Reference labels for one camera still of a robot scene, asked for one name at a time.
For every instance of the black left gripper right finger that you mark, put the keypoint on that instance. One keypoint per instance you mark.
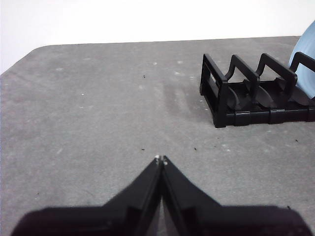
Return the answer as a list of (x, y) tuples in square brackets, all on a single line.
[(201, 218)]

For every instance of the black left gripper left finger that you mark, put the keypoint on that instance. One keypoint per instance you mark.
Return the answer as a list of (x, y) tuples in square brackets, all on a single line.
[(118, 216)]

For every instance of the black plate rack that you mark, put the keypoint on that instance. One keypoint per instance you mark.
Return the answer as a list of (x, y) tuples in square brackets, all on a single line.
[(221, 110)]

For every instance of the blue plate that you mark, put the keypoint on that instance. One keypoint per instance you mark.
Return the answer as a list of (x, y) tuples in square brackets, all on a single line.
[(305, 44)]

